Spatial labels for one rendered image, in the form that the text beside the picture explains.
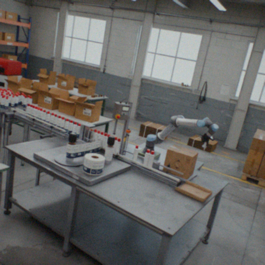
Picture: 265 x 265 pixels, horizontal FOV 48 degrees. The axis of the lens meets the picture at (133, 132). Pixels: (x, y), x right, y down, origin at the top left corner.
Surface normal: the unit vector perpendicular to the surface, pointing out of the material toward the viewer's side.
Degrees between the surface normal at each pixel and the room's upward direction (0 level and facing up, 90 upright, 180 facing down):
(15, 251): 0
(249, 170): 92
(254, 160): 92
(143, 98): 90
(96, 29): 90
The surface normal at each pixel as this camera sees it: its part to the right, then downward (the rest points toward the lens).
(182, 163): -0.45, 0.16
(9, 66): 0.94, 0.25
